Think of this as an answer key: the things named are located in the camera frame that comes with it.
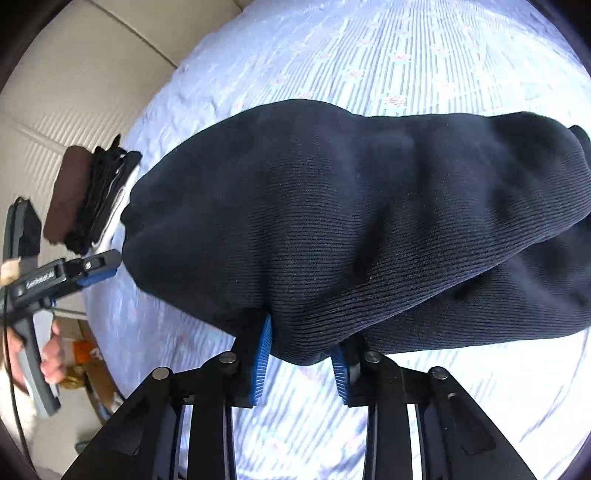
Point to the person's left hand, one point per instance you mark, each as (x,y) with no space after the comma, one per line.
(53,355)

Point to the beige padded headboard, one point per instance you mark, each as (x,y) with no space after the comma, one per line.
(69,92)

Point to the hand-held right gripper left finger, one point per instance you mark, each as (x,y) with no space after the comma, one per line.
(261,360)

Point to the stack of folded dark clothes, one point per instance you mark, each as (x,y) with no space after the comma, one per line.
(87,198)

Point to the black pants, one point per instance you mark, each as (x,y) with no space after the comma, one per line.
(360,230)

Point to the light blue striped bed sheet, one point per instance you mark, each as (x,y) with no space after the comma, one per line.
(369,69)

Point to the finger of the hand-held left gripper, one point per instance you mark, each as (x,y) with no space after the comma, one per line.
(99,270)

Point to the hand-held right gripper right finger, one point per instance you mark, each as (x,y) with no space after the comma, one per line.
(340,369)

